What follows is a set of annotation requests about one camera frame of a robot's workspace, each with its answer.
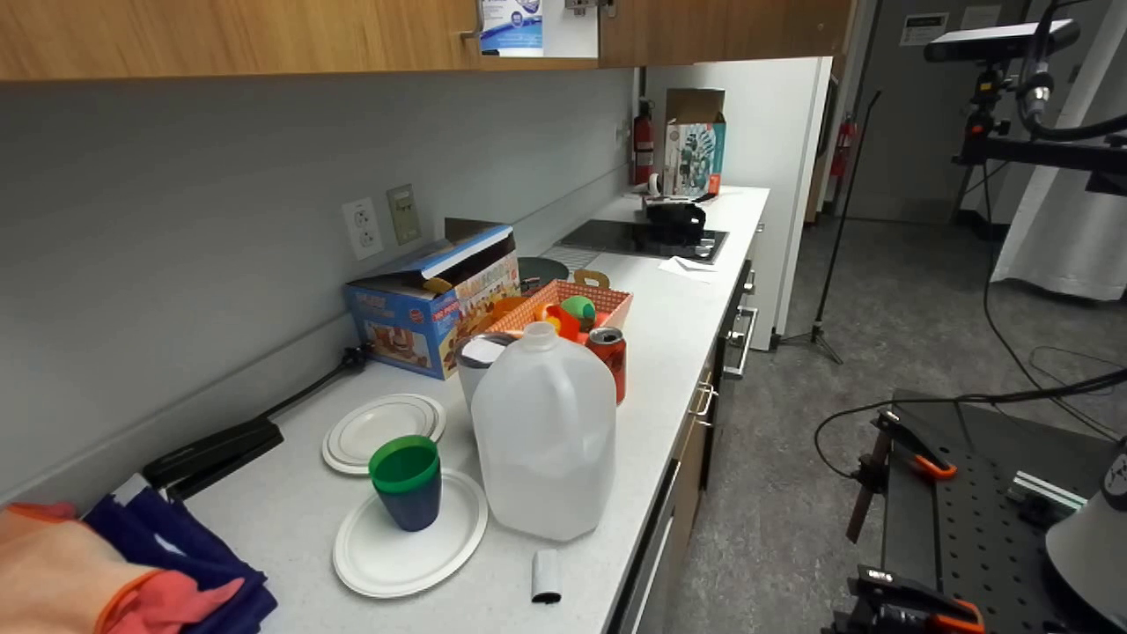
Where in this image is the white paper towel pack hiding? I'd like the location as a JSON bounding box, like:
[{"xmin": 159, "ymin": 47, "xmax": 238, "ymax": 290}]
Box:
[{"xmin": 475, "ymin": 0, "xmax": 549, "ymax": 59}]

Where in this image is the black stapler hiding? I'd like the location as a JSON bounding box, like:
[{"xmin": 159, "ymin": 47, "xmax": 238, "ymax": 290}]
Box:
[{"xmin": 136, "ymin": 413, "xmax": 290, "ymax": 504}]

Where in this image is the translucent plastic gallon jug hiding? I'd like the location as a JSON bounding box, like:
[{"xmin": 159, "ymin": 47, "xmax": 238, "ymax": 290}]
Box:
[{"xmin": 467, "ymin": 320, "xmax": 624, "ymax": 547}]

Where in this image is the white curtain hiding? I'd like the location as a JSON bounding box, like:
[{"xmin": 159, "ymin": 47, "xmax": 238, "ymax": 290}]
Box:
[{"xmin": 987, "ymin": 0, "xmax": 1127, "ymax": 307}]

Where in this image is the wooden cabinet door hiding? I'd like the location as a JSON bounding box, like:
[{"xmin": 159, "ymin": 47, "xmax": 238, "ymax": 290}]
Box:
[
  {"xmin": 594, "ymin": 0, "xmax": 857, "ymax": 71},
  {"xmin": 0, "ymin": 0, "xmax": 484, "ymax": 84}
]

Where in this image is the grey round pan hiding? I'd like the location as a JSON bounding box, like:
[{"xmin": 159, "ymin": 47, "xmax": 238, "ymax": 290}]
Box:
[{"xmin": 513, "ymin": 252, "xmax": 575, "ymax": 298}]

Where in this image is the cardboard box with blue print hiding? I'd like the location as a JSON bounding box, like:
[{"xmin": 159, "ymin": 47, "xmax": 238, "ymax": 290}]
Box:
[{"xmin": 663, "ymin": 84, "xmax": 729, "ymax": 200}]

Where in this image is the grey door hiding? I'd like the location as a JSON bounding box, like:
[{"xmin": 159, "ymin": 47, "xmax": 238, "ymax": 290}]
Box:
[{"xmin": 845, "ymin": 0, "xmax": 1001, "ymax": 230}]

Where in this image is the black bar camera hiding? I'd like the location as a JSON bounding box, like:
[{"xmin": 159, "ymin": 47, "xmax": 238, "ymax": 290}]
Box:
[{"xmin": 924, "ymin": 13, "xmax": 1086, "ymax": 68}]

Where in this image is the flat cooktop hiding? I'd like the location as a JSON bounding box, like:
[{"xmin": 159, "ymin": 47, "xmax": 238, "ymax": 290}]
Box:
[{"xmin": 551, "ymin": 214, "xmax": 732, "ymax": 266}]

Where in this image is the dark blue cloth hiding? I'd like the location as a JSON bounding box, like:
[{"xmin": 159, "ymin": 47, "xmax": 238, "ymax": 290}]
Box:
[{"xmin": 79, "ymin": 472, "xmax": 280, "ymax": 634}]

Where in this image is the black power cord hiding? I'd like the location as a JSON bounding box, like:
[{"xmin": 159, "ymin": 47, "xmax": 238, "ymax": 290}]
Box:
[{"xmin": 260, "ymin": 342, "xmax": 373, "ymax": 423}]

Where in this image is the long black floor cable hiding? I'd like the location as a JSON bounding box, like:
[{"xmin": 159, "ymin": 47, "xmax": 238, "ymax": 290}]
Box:
[{"xmin": 810, "ymin": 367, "xmax": 1127, "ymax": 486}]

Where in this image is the white door sign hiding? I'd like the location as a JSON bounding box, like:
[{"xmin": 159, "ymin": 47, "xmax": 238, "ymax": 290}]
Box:
[{"xmin": 899, "ymin": 11, "xmax": 956, "ymax": 54}]

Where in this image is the small white plate stack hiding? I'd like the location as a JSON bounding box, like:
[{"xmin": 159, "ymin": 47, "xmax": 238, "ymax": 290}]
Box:
[{"xmin": 315, "ymin": 386, "xmax": 452, "ymax": 482}]

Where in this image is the black perforated table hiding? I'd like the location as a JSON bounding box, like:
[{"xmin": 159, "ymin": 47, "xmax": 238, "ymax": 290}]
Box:
[{"xmin": 877, "ymin": 389, "xmax": 1127, "ymax": 634}]

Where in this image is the blue plastic cup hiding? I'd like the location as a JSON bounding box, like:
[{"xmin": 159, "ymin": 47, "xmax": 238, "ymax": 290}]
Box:
[{"xmin": 373, "ymin": 474, "xmax": 448, "ymax": 534}]

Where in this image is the wooden cabinet door, short handle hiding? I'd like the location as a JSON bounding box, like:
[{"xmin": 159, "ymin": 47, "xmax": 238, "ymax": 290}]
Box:
[{"xmin": 0, "ymin": 0, "xmax": 484, "ymax": 84}]

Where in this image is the white paper scrap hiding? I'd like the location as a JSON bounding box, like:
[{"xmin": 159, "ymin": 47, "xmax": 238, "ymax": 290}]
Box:
[{"xmin": 653, "ymin": 252, "xmax": 719, "ymax": 283}]

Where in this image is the beige wall switch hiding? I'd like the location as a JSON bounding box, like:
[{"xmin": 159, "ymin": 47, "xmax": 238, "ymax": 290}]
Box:
[{"xmin": 382, "ymin": 178, "xmax": 423, "ymax": 251}]

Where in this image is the black dishwasher front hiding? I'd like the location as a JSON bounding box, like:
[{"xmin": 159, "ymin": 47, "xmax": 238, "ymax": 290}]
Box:
[{"xmin": 607, "ymin": 452, "xmax": 696, "ymax": 634}]

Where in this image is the red toy block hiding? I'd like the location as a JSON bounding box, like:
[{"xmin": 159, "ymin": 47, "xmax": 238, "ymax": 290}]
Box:
[{"xmin": 541, "ymin": 307, "xmax": 589, "ymax": 345}]

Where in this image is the black cooking pot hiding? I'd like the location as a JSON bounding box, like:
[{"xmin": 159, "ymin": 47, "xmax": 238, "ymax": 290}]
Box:
[{"xmin": 638, "ymin": 192, "xmax": 713, "ymax": 251}]

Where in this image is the thin black tripod pole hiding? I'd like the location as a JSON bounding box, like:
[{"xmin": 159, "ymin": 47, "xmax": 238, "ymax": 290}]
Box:
[{"xmin": 807, "ymin": 86, "xmax": 886, "ymax": 367}]

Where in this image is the white wall outlet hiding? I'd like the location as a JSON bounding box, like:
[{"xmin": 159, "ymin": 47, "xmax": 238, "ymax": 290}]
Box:
[{"xmin": 337, "ymin": 192, "xmax": 387, "ymax": 264}]

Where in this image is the silver metal rail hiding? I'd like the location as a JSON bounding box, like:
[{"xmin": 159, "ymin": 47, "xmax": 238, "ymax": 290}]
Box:
[{"xmin": 1008, "ymin": 463, "xmax": 1091, "ymax": 517}]

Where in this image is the black robot cable hose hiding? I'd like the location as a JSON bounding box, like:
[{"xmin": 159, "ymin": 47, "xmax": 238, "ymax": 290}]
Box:
[{"xmin": 1013, "ymin": 0, "xmax": 1127, "ymax": 140}]

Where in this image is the orange checkered cardboard tray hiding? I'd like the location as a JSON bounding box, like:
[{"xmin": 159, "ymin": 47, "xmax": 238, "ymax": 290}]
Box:
[{"xmin": 483, "ymin": 271, "xmax": 638, "ymax": 355}]

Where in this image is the blue play food box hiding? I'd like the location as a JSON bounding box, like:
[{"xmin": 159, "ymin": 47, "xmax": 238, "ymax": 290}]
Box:
[{"xmin": 342, "ymin": 218, "xmax": 528, "ymax": 382}]

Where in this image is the green plastic cup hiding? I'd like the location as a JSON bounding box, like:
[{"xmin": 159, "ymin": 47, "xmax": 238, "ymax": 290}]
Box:
[{"xmin": 365, "ymin": 430, "xmax": 443, "ymax": 497}]

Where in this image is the red fire extinguisher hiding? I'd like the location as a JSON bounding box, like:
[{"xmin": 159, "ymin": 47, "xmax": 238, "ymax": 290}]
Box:
[
  {"xmin": 628, "ymin": 97, "xmax": 663, "ymax": 191},
  {"xmin": 827, "ymin": 116, "xmax": 861, "ymax": 200}
]

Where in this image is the red soda can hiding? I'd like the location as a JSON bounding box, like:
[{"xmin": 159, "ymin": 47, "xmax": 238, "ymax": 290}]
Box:
[{"xmin": 584, "ymin": 325, "xmax": 632, "ymax": 409}]

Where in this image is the green toy ball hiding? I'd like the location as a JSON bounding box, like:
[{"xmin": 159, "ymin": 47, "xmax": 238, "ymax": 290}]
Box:
[{"xmin": 556, "ymin": 291, "xmax": 603, "ymax": 332}]

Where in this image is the orange handled black clamp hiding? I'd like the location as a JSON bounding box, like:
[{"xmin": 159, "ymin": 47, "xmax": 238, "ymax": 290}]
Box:
[
  {"xmin": 840, "ymin": 406, "xmax": 961, "ymax": 547},
  {"xmin": 834, "ymin": 562, "xmax": 993, "ymax": 634}
]

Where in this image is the black camera stand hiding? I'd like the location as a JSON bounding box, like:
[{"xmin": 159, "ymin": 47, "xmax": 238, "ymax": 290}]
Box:
[{"xmin": 952, "ymin": 55, "xmax": 1127, "ymax": 200}]

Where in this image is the large white plate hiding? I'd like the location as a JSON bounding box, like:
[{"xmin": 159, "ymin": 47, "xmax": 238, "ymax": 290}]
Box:
[{"xmin": 326, "ymin": 463, "xmax": 491, "ymax": 604}]

